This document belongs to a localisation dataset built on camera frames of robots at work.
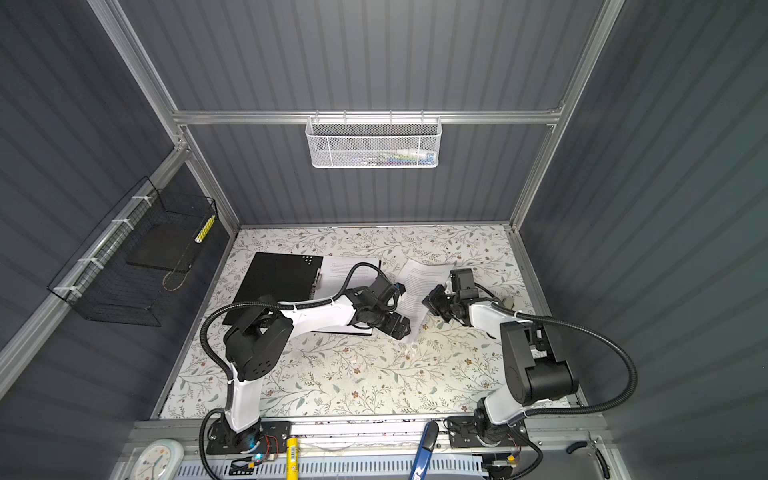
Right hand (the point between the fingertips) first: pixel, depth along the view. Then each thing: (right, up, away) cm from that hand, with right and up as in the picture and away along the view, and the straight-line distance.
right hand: (425, 301), depth 93 cm
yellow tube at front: (-34, -33, -23) cm, 53 cm away
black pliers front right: (+39, -31, -21) cm, 54 cm away
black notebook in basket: (-67, +17, -17) cm, 72 cm away
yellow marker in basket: (-62, +22, -11) cm, 67 cm away
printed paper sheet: (-32, +9, +15) cm, 36 cm away
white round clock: (-65, -34, -24) cm, 77 cm away
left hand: (-8, -7, -1) cm, 11 cm away
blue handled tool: (-3, -31, -24) cm, 39 cm away
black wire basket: (-75, +8, -27) cm, 80 cm away
